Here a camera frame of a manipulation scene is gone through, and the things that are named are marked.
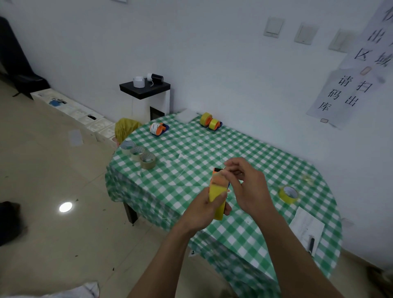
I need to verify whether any person's right hand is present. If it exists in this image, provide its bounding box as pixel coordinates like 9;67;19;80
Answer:
220;157;277;219

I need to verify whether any person's left hand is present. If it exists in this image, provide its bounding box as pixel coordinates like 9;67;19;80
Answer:
176;187;233;239

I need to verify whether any tall yellow tape roll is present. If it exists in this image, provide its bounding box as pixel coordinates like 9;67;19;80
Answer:
208;183;229;221

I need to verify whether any brown tape roll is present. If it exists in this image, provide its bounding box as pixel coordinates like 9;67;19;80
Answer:
140;152;157;170

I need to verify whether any beige tape roll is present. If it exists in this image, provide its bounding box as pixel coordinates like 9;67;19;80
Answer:
130;146;147;162

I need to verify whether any person's right forearm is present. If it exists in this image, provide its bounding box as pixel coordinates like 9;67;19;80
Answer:
261;208;344;298

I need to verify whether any person's left forearm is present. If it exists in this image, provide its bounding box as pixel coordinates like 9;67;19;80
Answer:
127;227;197;298

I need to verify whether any green checkered tablecloth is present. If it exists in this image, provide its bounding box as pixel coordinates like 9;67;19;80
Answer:
105;113;343;298

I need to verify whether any white paper sheet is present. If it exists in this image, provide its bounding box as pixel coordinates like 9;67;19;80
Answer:
288;206;325;257

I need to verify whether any dark table leg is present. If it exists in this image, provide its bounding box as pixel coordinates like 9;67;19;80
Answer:
122;201;139;225

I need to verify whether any white foam pad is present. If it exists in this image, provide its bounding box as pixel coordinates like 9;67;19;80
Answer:
175;109;200;124

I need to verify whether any yellow plastic bag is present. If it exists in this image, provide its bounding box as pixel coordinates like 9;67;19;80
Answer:
114;118;142;145

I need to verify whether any white cloth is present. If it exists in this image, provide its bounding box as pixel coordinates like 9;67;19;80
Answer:
0;282;100;298

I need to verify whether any white cabinet with black top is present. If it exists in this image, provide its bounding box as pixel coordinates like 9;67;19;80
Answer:
119;81;171;123

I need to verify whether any row of white boxes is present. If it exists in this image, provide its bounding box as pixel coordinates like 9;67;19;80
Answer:
30;89;119;148

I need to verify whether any black chair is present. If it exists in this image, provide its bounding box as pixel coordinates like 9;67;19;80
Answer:
0;17;50;99

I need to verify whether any white paper wall sign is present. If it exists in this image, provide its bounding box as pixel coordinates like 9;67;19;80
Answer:
306;69;386;129
339;0;393;79

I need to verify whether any white wall switch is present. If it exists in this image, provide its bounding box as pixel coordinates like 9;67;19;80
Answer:
327;28;357;53
263;17;285;38
294;23;319;46

